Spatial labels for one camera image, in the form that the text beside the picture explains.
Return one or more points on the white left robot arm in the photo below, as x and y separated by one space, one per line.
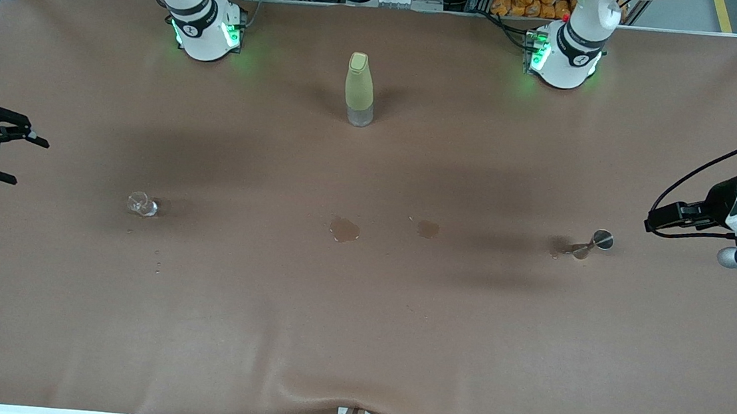
571 64

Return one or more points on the yellow-green sleeved glass bottle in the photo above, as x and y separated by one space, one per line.
360 86

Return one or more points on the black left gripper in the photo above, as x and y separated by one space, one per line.
718 201

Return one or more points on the white socket strip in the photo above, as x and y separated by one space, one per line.
393 0

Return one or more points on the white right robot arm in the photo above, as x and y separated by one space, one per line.
200 32

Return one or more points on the small clear glass cup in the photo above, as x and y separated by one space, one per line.
142 204

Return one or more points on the brown table mat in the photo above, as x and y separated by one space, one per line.
357 333

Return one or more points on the spilled liquid puddle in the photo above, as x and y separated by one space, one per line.
345 230
428 229

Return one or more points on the steel double jigger measuring cup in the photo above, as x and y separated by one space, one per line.
602 239

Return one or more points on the orange plush toys heap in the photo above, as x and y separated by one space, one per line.
533 0

